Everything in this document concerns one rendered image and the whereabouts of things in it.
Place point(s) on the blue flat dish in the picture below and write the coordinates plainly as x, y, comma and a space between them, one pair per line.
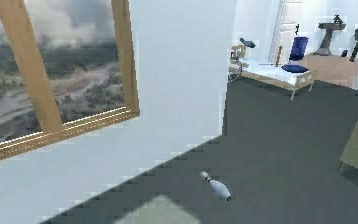
294, 68

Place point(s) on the wooden framed window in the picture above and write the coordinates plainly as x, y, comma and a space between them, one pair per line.
50, 76

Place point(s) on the dark blue desk lamp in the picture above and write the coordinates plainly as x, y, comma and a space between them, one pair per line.
247, 42

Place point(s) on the blue vase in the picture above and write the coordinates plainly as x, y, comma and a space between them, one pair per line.
299, 48

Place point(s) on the wooden chair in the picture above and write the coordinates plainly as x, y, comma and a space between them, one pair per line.
236, 58

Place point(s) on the white room door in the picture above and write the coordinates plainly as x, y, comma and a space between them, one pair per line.
287, 26

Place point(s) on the wooden baseball bat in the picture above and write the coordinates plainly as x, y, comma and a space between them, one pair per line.
278, 56

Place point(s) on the white bowling pin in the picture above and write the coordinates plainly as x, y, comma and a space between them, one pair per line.
219, 188

